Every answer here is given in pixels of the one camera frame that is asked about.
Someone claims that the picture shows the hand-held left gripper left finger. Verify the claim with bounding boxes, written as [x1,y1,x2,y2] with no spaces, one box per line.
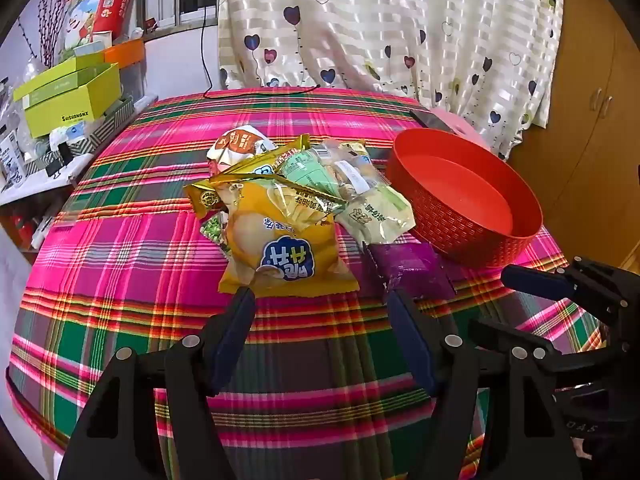
[60,286,257,480]

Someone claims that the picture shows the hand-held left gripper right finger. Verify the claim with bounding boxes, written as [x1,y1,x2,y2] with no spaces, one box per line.
[384,290,583,480]

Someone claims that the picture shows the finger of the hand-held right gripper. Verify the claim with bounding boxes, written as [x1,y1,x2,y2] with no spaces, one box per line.
[468,319,558,361]
[501,255,640,322]

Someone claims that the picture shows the purple snack packet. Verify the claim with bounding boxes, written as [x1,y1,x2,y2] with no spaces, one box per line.
[367,242,457,301]

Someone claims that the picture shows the red plastic basket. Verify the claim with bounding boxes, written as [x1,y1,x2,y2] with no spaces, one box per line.
[385,128,544,269]

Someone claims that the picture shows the green pea snack packet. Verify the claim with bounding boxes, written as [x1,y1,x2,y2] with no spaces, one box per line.
[200,212,233,256]

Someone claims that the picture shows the yellow snack packet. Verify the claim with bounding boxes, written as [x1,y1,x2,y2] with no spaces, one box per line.
[218,180,361,297]

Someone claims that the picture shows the white green snack packet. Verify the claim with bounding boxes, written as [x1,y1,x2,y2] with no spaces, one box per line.
[335,182,417,251]

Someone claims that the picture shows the gold snack packet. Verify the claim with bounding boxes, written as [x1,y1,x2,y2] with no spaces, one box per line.
[182,134,311,221]

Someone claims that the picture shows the pale green cookie bag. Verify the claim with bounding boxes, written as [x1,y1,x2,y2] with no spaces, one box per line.
[276,150,351,211]

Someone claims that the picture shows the clear snack packet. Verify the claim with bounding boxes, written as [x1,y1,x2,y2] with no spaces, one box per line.
[310,139,388,198]

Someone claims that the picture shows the orange white snack packet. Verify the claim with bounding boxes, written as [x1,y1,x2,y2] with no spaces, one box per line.
[207,125,278,173]

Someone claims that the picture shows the pink plaid tablecloth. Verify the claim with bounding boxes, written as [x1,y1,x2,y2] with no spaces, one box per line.
[5,87,608,480]

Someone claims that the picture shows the wooden wardrobe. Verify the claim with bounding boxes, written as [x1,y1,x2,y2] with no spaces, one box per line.
[510,0,640,281]

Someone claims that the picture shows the black smartphone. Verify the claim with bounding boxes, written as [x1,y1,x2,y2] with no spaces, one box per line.
[410,108,453,133]

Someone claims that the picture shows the black binder clips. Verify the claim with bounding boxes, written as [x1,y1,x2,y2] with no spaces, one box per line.
[47,142,73,178]

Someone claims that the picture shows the white side shelf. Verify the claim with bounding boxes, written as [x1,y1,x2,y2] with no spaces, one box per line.
[0,92,158,206]

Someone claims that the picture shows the black white patterned tray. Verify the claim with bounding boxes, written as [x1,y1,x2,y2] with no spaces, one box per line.
[22,95,136,176]

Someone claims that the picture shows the grey translucent storage box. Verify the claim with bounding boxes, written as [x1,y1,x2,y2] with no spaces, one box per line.
[120,57,146,103]

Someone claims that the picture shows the white labelled bottle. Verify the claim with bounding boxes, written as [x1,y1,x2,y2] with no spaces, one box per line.
[0,130,26,186]

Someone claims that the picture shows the heart print white curtain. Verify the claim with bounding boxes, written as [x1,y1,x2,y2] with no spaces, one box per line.
[217,0,566,161]

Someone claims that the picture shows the orange box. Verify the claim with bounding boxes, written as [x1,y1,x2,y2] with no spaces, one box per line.
[104,39,146,68]

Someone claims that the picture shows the lime green box lid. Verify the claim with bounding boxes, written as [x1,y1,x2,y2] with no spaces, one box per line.
[13,54,108,103]

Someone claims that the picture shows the red dried branches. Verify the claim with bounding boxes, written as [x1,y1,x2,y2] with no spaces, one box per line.
[17,0,76,68]

